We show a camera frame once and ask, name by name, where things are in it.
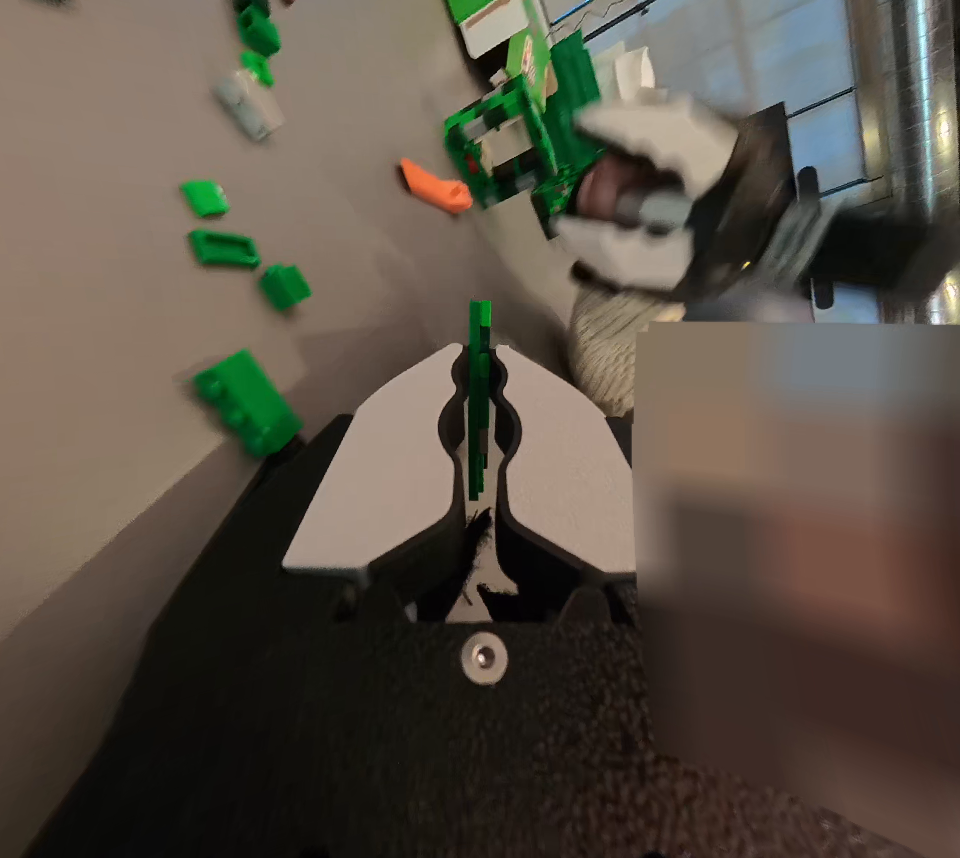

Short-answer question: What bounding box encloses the large green lego brick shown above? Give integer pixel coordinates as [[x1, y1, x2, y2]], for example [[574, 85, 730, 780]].
[[192, 349, 306, 459]]

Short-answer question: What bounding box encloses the green lego plate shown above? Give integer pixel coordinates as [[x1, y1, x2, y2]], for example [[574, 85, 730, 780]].
[[186, 228, 262, 270]]

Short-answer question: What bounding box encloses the light grey lego brick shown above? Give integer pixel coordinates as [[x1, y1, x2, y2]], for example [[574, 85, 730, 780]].
[[214, 69, 287, 142]]

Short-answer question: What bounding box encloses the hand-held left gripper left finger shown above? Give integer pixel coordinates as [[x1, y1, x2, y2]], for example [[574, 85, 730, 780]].
[[282, 342, 466, 588]]

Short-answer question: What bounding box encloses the silver metal duct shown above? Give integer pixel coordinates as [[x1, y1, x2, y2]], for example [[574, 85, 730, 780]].
[[846, 0, 960, 324]]

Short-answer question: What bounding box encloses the orange brick separator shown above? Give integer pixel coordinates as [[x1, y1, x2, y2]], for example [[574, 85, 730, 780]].
[[397, 158, 474, 215]]

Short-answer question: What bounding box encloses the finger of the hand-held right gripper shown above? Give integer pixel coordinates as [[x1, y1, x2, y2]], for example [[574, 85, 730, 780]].
[[573, 89, 742, 190], [553, 213, 705, 293]]

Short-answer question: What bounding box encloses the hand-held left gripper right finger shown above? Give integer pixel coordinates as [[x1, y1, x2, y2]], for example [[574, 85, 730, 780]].
[[491, 344, 639, 582]]

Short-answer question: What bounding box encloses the green mosaic lego panel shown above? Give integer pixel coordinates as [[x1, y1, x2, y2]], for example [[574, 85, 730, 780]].
[[466, 300, 497, 504]]

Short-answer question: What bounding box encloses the green lego tile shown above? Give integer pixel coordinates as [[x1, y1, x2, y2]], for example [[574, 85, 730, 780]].
[[179, 179, 231, 219]]

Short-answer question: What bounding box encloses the cream knit sweater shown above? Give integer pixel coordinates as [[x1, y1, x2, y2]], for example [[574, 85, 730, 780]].
[[568, 287, 688, 418]]

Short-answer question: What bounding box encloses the green hollow lego build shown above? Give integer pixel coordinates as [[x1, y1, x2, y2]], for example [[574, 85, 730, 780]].
[[444, 32, 605, 237]]

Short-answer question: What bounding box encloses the green instruction booklet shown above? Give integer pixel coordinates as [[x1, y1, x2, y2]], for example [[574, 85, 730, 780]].
[[505, 33, 561, 111]]

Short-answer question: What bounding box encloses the person's right hand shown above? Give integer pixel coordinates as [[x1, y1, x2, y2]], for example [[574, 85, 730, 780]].
[[579, 155, 681, 222]]

